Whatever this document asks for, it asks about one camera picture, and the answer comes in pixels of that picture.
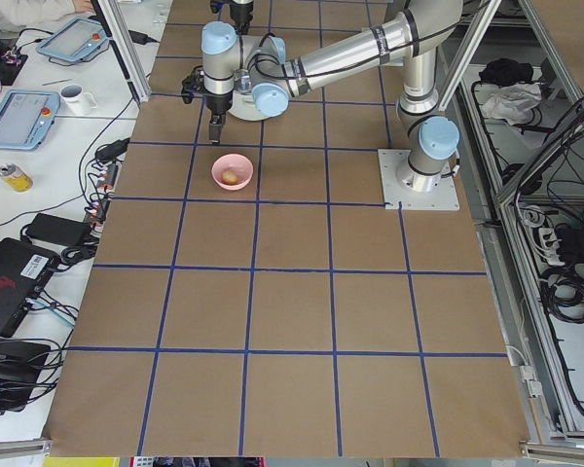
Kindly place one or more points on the white power strip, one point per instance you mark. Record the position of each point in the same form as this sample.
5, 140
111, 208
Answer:
549, 244

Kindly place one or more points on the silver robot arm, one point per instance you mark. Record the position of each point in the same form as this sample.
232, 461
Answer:
414, 35
238, 1

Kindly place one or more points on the white crumpled cloth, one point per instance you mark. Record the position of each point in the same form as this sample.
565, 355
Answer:
513, 104

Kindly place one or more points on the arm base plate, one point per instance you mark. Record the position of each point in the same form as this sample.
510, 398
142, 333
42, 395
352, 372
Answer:
403, 188

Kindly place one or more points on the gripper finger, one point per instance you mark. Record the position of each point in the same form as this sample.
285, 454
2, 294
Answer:
213, 129
219, 125

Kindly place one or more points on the black cloth pile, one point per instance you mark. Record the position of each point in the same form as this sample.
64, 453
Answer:
506, 72

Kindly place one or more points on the white mug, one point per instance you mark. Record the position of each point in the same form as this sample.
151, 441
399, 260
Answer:
79, 101

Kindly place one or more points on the yellow drink can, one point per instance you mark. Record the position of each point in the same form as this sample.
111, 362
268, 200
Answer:
15, 177

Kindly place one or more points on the black red computer box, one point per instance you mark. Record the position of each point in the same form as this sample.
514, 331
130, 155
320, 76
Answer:
25, 270

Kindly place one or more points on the aluminium frame post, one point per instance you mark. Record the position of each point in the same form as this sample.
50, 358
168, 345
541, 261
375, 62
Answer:
116, 29

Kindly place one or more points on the blue teach pendant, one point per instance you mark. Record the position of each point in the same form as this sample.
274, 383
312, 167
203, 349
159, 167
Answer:
79, 40
26, 116

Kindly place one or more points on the far blue teach pendant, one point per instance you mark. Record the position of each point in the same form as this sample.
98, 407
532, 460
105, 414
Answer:
79, 40

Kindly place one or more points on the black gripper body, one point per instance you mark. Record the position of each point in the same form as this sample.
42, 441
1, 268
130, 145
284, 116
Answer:
237, 14
217, 102

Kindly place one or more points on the pale green steel pot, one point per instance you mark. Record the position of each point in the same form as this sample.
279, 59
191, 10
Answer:
245, 104

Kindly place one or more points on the brown egg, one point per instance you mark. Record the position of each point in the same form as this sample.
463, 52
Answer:
228, 177

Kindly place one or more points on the wrist black camera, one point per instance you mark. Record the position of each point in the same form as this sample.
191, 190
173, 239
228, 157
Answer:
193, 85

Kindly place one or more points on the pink bowl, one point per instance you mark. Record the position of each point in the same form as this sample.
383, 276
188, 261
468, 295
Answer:
239, 164

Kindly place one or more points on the black power brick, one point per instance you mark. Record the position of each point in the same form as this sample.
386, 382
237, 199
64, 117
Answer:
57, 230

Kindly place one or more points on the black device lower left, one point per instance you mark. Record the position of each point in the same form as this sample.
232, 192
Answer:
21, 364

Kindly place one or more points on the near blue teach pendant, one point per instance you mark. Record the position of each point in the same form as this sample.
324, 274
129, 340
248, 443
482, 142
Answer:
26, 116

